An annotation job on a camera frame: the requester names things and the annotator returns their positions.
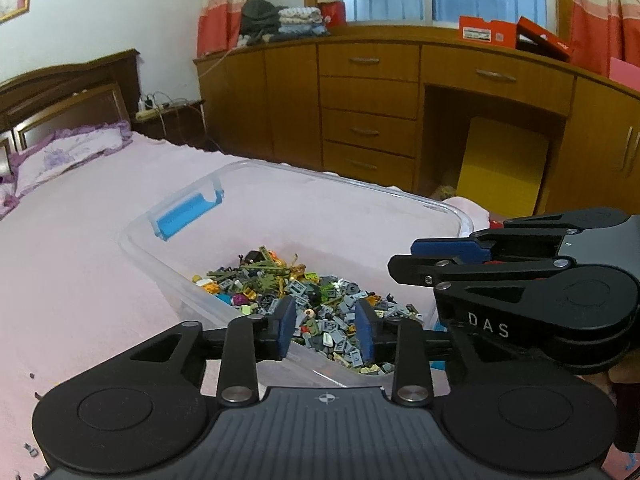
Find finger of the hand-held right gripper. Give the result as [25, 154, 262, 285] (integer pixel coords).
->
[389, 255, 576, 287]
[411, 208, 631, 264]

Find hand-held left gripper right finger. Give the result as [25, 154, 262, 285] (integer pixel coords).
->
[354, 299, 503, 407]

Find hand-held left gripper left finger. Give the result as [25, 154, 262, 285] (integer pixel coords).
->
[100, 296, 298, 407]

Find heap of colourful toy bricks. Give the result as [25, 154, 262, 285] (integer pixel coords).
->
[192, 246, 426, 376]

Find clear plastic storage bin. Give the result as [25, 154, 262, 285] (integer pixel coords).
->
[120, 160, 475, 388]

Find small toy bricks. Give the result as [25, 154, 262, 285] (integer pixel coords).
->
[22, 372, 48, 478]

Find person's right hand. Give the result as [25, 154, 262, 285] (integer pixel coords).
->
[607, 355, 640, 453]

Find yellow board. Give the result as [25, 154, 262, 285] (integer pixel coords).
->
[456, 116, 551, 218]

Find wooden dresser cabinet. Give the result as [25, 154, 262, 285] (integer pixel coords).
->
[194, 25, 640, 221]

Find orange shoe box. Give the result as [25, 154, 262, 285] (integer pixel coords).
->
[459, 15, 518, 48]
[515, 16, 575, 63]

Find pink bed sheet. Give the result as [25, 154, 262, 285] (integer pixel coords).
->
[0, 132, 488, 480]

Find dark wooden nightstand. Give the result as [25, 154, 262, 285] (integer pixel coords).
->
[135, 100, 207, 151]

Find pink box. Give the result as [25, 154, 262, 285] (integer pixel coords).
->
[609, 57, 640, 91]

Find white power strip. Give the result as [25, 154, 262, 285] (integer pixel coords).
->
[136, 92, 171, 121]

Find red box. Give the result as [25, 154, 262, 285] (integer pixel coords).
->
[317, 0, 348, 28]

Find white and red curtain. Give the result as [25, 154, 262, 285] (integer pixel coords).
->
[570, 0, 640, 78]
[196, 0, 258, 58]

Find purple embroidered pillow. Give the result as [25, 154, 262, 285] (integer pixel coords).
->
[12, 121, 133, 198]

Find stack of folded clothes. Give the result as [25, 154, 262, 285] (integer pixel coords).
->
[239, 0, 332, 46]

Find white purple-frilled pillow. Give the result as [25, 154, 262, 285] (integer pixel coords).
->
[0, 175, 21, 218]

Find dark wooden headboard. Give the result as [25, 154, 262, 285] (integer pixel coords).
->
[0, 49, 142, 153]

